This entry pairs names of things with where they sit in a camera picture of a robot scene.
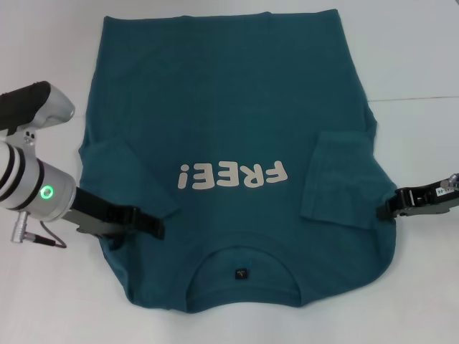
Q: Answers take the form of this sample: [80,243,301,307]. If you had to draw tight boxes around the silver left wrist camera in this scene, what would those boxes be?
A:
[19,128,39,152]

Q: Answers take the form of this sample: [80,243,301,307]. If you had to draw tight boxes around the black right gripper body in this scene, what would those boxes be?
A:
[395,183,459,219]

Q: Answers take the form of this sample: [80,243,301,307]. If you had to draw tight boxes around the teal blue FREE! t-shirt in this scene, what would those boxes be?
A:
[77,9,398,315]

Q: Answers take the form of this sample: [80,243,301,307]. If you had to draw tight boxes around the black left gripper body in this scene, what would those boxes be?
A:
[61,186,139,241]

